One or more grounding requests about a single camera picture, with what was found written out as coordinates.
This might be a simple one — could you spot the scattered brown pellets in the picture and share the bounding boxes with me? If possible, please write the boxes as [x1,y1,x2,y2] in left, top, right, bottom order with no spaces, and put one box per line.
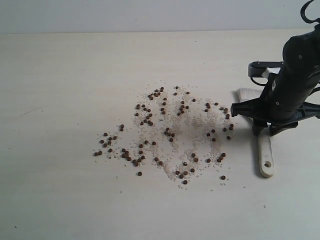
[92,85,235,189]

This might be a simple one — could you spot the scattered rice grain pile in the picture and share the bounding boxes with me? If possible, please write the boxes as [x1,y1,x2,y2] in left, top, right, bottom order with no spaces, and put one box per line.
[90,83,250,191]

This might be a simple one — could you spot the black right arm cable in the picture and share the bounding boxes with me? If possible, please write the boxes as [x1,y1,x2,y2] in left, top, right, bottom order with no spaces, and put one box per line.
[299,0,320,26]

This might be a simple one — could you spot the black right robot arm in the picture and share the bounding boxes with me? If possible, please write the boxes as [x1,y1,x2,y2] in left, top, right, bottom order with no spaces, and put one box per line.
[230,25,320,136]

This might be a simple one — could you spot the white wooden paint brush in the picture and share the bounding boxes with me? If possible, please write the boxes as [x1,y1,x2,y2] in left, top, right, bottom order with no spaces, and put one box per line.
[236,88,274,178]

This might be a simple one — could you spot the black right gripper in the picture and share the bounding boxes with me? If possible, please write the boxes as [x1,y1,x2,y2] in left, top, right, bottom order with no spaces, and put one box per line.
[230,63,320,137]

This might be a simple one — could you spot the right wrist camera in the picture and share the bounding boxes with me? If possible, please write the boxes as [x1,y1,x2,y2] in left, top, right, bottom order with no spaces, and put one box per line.
[247,61,283,79]

